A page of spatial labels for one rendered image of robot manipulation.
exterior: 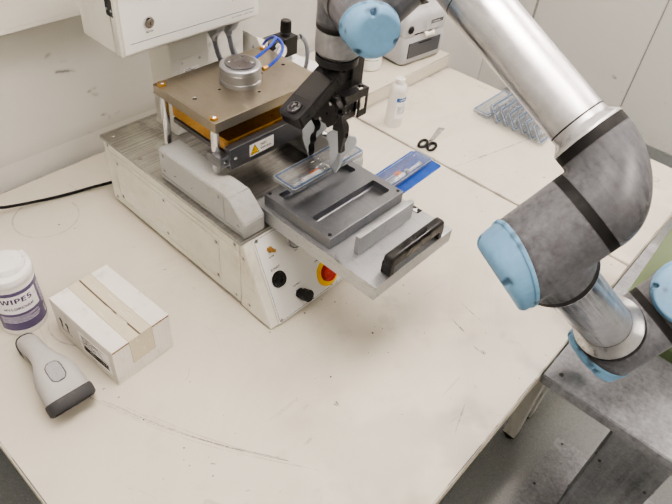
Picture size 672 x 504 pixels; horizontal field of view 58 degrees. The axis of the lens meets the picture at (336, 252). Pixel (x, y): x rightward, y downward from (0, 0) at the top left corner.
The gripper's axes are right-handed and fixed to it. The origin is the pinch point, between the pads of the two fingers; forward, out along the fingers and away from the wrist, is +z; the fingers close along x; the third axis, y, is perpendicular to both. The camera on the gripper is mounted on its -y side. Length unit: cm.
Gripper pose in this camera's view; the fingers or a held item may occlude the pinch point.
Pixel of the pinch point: (320, 160)
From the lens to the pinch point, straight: 111.4
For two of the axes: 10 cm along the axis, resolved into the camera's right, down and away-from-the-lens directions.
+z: -0.8, 7.2, 6.9
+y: 6.8, -4.6, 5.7
